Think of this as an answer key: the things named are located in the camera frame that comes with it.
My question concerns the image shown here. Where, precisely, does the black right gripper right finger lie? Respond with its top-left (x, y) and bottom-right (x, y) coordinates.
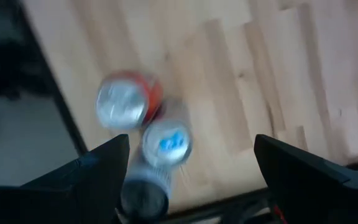
top-left (253, 133), bottom-right (358, 224)

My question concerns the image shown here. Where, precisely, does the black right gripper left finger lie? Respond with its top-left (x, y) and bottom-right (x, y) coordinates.
top-left (0, 133), bottom-right (131, 224)

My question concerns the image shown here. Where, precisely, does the silver Celsius peach can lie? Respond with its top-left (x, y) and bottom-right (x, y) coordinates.
top-left (119, 149), bottom-right (173, 222)

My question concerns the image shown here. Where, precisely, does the red soda can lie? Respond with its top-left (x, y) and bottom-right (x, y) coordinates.
top-left (94, 70), bottom-right (164, 131)

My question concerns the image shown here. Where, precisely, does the blue silver Red Bull can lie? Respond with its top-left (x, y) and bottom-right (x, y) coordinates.
top-left (140, 95), bottom-right (195, 169)

